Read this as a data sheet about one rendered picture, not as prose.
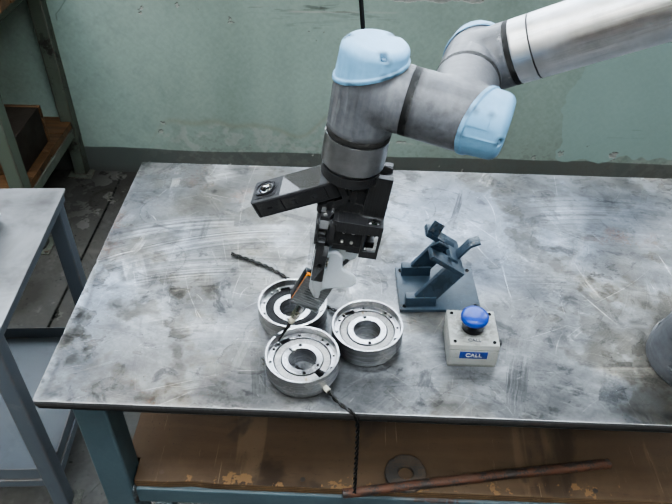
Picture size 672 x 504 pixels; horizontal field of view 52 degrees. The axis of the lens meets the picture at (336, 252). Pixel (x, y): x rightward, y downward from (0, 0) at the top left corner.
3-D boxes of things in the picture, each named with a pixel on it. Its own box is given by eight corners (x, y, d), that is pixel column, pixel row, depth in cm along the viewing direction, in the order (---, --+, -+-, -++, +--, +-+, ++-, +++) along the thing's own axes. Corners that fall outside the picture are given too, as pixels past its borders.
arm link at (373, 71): (411, 67, 67) (328, 44, 68) (388, 160, 74) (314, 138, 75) (426, 37, 73) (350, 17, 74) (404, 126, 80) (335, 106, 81)
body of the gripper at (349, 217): (374, 265, 86) (394, 188, 78) (307, 255, 85) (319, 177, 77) (375, 227, 92) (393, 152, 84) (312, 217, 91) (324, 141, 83)
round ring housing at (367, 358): (415, 349, 102) (418, 330, 99) (359, 381, 97) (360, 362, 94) (372, 308, 108) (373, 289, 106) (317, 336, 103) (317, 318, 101)
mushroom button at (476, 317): (458, 346, 99) (463, 322, 96) (455, 326, 102) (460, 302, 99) (486, 347, 99) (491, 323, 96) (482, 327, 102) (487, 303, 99)
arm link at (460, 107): (525, 66, 75) (429, 40, 76) (515, 114, 67) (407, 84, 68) (503, 127, 80) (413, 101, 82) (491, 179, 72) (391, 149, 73)
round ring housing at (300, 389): (251, 366, 99) (250, 347, 96) (310, 334, 104) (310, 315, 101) (293, 414, 93) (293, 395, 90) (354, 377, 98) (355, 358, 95)
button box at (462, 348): (446, 366, 99) (451, 343, 96) (442, 330, 105) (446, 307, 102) (502, 368, 99) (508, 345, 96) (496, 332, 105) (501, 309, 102)
